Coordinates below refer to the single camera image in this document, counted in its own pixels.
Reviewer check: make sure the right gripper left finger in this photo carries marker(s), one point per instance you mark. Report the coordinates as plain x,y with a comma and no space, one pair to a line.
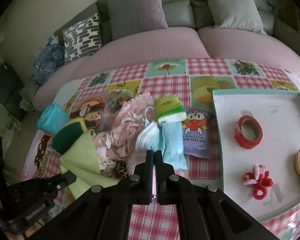
142,190

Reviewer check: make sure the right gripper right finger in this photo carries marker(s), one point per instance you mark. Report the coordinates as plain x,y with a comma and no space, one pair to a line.
163,171

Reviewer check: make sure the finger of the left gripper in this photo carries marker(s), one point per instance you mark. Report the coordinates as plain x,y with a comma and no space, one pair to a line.
52,184

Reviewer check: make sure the leopard print scrunchie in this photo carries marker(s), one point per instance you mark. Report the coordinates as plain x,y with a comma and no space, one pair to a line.
121,170

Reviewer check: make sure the blue face mask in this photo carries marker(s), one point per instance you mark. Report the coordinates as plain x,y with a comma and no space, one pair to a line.
173,145

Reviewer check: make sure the light green cloth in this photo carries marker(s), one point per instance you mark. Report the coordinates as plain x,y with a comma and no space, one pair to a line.
89,163

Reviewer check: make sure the pink patterned cloth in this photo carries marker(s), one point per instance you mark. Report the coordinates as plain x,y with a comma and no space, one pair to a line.
124,141

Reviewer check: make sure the yellow green sponge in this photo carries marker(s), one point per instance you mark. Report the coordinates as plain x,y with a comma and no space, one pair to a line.
68,135

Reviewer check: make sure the purple baby wipes pack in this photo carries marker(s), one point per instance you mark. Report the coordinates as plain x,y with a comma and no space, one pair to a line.
196,133

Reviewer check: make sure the green white tissue pack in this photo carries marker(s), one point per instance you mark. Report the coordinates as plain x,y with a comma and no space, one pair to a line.
169,109

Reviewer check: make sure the red tape roll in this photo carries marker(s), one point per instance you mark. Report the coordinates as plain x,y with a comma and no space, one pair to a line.
248,132

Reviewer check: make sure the pink fluffy towel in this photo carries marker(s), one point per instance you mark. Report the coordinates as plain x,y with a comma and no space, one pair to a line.
137,105

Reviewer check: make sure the teal plastic box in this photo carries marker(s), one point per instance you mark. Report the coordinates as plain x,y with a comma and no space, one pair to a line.
52,119

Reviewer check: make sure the clear plastic box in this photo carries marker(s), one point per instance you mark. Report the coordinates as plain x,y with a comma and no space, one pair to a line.
98,110

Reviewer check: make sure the teal shallow cardboard tray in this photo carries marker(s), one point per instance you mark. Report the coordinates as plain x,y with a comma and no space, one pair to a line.
278,113

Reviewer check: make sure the blue clothes pile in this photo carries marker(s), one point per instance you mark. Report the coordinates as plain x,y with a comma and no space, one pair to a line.
48,61

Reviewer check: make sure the black white patterned cushion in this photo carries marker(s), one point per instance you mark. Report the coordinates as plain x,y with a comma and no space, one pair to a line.
82,39

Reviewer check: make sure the pink sofa cover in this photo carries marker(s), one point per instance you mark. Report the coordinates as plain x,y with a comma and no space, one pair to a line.
174,43

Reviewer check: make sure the purple cushion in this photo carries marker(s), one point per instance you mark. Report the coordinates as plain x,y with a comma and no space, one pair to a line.
128,17

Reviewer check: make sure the grey sofa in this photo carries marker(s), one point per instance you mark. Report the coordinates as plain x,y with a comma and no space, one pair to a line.
165,7

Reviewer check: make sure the light grey cushion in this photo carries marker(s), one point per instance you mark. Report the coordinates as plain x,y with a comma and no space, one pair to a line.
236,14

